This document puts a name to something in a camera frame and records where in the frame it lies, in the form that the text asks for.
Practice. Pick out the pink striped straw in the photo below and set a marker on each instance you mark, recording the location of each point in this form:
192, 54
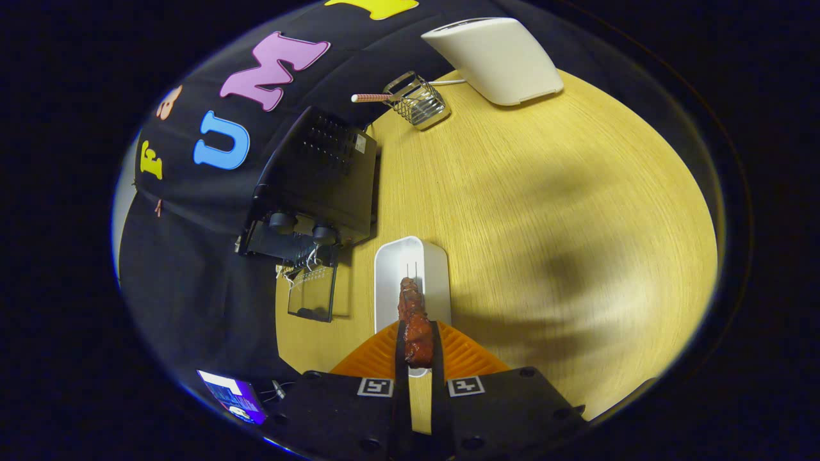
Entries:
368, 98

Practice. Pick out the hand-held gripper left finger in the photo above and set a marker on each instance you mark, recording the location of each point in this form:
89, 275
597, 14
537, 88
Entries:
401, 397

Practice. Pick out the white toaster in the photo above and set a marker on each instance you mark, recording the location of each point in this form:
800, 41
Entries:
500, 57

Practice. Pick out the red-brown meat piece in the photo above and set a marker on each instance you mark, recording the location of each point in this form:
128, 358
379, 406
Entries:
416, 326

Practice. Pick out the black backdrop cloth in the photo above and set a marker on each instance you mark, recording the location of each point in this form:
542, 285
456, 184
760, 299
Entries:
192, 269

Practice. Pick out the white oblong plate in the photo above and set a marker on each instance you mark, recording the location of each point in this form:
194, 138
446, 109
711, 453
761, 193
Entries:
391, 282

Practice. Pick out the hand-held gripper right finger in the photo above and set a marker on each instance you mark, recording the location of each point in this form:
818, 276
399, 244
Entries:
439, 403

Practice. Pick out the black toaster oven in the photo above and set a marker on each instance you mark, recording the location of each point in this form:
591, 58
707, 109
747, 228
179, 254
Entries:
320, 173

